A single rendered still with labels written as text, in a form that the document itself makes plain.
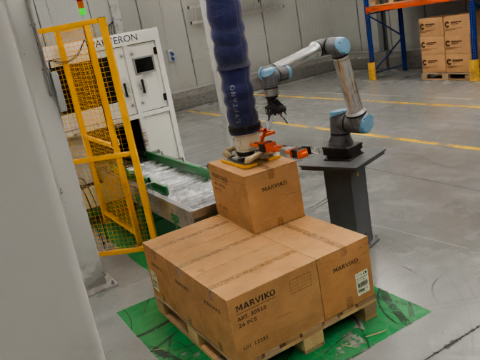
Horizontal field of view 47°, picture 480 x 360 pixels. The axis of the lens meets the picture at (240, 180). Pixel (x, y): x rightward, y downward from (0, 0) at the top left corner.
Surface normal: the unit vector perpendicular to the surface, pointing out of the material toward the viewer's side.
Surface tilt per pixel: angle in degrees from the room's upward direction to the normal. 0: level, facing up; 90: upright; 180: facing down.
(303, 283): 90
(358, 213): 90
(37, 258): 90
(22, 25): 90
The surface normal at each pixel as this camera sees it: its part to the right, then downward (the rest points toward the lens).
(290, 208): 0.44, 0.18
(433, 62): -0.84, 0.27
